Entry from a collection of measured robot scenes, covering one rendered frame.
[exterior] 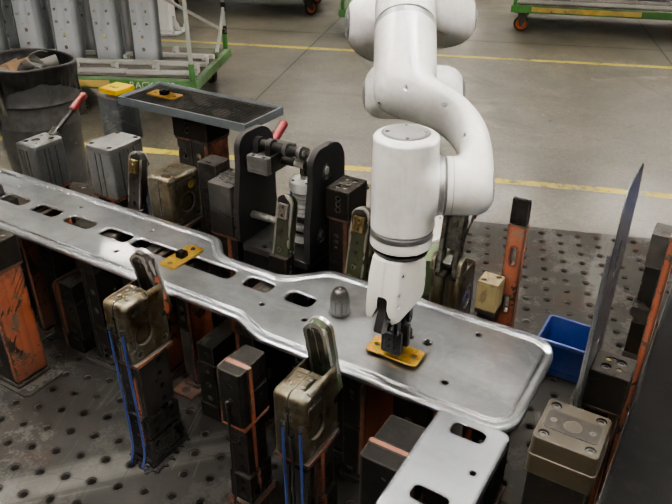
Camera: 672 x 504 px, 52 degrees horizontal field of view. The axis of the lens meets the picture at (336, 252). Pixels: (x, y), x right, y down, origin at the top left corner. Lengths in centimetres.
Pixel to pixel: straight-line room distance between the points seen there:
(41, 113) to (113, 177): 238
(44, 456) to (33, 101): 269
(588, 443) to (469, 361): 25
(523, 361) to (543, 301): 71
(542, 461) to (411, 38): 57
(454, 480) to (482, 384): 18
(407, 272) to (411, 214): 9
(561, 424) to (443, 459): 15
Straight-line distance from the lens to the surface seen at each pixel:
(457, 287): 116
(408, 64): 96
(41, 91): 386
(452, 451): 91
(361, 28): 124
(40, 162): 177
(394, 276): 91
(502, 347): 108
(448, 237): 114
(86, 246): 139
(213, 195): 141
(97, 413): 146
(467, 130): 91
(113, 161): 154
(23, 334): 152
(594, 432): 89
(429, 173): 86
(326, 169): 128
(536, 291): 179
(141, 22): 547
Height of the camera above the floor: 165
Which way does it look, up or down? 30 degrees down
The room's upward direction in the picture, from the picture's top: straight up
